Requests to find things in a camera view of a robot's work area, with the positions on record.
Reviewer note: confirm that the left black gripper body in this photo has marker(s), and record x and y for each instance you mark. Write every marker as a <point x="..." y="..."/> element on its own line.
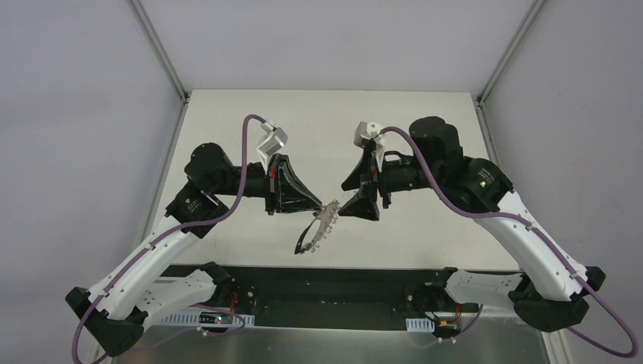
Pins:
<point x="272" y="186"/>

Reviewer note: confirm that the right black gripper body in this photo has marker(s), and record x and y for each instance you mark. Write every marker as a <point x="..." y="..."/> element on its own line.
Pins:
<point x="374" y="178"/>

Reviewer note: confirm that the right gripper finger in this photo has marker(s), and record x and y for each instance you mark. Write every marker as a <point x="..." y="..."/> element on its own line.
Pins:
<point x="362" y="174"/>
<point x="362" y="205"/>

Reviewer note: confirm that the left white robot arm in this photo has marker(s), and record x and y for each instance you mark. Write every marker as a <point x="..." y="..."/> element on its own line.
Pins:
<point x="118" y="310"/>

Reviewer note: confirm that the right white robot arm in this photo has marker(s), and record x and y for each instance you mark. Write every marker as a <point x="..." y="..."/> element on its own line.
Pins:
<point x="548" y="292"/>

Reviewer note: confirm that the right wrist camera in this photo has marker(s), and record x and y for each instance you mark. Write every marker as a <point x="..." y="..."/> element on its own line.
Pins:
<point x="370" y="131"/>

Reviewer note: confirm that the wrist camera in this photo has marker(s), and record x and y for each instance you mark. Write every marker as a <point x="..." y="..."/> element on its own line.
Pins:
<point x="274" y="139"/>
<point x="370" y="131"/>

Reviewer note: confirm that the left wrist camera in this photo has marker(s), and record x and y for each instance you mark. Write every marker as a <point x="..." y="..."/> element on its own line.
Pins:
<point x="274" y="139"/>

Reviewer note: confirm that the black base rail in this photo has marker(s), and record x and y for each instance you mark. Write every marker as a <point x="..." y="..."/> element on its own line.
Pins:
<point x="334" y="298"/>

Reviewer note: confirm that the right white cable duct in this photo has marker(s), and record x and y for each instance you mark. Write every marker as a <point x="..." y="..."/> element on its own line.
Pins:
<point x="420" y="325"/>

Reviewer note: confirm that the white cable duct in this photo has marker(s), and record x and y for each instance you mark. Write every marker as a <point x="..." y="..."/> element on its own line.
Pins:
<point x="206" y="319"/>
<point x="420" y="325"/>

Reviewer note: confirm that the left white cable duct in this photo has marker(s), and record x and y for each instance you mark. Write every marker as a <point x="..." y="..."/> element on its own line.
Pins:
<point x="206" y="319"/>

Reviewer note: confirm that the left aluminium frame post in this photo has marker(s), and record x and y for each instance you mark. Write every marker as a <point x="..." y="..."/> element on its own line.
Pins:
<point x="158" y="49"/>

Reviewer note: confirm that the aluminium frame post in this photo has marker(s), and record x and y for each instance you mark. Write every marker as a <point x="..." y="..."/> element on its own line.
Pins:
<point x="526" y="23"/>
<point x="158" y="49"/>

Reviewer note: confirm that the right aluminium frame post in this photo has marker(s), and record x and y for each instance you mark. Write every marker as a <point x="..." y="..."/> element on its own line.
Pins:
<point x="526" y="23"/>

